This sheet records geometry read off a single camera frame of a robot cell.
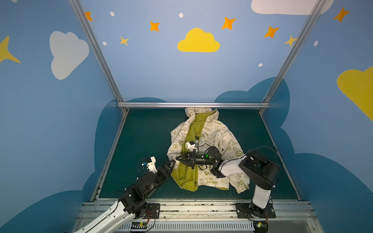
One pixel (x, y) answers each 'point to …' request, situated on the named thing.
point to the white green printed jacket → (203, 128)
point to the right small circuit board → (260, 224)
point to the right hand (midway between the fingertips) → (178, 159)
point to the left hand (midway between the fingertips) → (174, 163)
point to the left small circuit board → (139, 225)
